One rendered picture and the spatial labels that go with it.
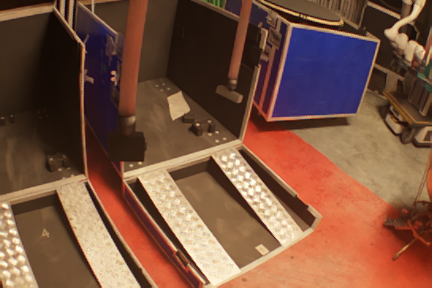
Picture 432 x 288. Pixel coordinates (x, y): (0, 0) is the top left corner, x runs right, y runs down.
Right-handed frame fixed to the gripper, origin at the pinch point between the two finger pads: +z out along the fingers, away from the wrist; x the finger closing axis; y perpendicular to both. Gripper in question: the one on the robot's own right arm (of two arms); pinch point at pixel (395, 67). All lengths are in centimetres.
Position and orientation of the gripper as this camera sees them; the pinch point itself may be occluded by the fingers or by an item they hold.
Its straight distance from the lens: 367.9
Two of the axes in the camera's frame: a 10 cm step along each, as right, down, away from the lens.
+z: -1.6, 8.4, 5.3
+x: -1.6, -5.5, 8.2
